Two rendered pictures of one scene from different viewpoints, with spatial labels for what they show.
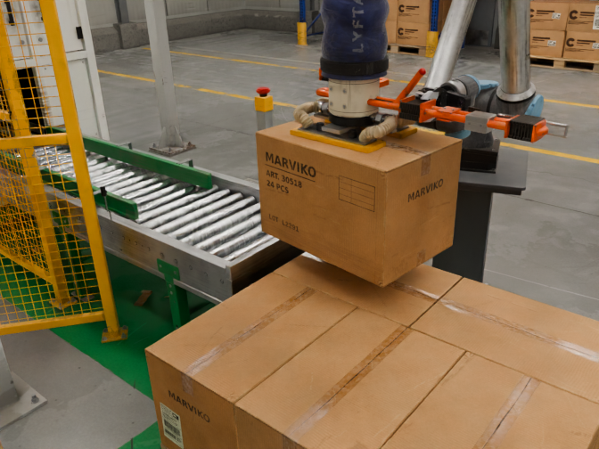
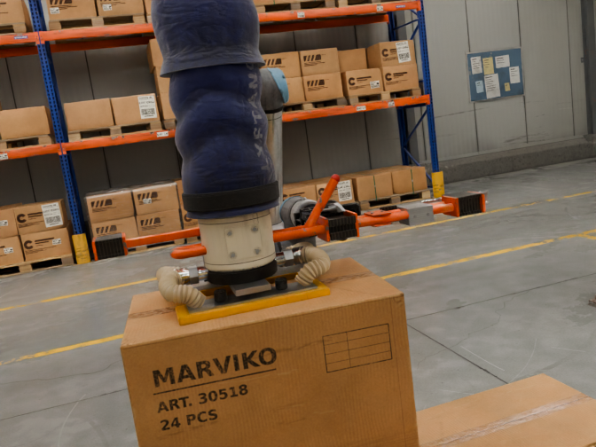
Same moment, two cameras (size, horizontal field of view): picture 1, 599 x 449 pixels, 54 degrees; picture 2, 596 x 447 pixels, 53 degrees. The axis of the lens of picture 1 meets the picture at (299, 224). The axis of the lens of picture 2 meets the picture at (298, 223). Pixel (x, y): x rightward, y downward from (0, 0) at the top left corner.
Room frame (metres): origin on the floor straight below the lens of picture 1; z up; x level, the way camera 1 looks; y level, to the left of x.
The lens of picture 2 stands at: (1.11, 0.91, 1.46)
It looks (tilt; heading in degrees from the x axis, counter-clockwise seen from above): 9 degrees down; 302
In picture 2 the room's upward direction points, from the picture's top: 8 degrees counter-clockwise
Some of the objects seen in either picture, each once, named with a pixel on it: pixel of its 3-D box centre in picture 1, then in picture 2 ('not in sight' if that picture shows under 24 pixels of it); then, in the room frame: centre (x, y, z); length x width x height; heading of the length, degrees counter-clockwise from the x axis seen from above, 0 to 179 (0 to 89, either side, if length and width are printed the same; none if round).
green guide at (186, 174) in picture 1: (123, 151); not in sight; (3.35, 1.03, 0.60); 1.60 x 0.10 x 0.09; 49
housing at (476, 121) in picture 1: (480, 121); (415, 214); (1.66, -0.54, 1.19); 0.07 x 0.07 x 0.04; 47
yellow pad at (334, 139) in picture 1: (336, 134); (252, 294); (1.91, -0.13, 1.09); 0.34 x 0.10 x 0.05; 47
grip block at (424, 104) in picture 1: (416, 108); (336, 225); (1.81, -0.38, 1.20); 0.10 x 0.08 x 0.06; 137
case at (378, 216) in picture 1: (354, 189); (266, 372); (1.96, -0.20, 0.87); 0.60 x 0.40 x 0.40; 43
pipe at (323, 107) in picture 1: (353, 116); (241, 269); (1.98, -0.20, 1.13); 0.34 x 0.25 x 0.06; 47
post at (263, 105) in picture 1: (268, 189); not in sight; (2.91, 0.16, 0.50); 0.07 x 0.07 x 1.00; 49
